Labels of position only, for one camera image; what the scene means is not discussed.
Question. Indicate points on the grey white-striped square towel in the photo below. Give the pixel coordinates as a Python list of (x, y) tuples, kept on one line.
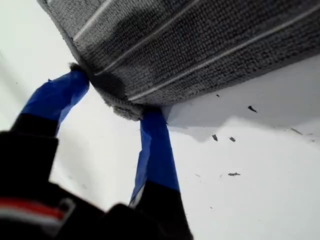
[(175, 50)]

